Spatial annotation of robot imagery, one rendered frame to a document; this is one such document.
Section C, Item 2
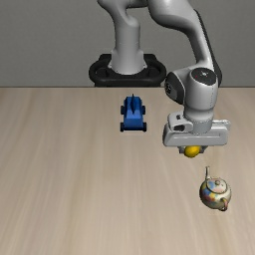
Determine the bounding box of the blue toy car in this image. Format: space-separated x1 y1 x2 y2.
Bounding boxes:
120 94 148 133

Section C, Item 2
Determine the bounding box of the yellow lemon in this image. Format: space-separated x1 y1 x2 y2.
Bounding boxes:
184 145 201 158

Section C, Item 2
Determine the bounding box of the multicoloured teapot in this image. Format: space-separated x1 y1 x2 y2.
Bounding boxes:
198 165 233 212

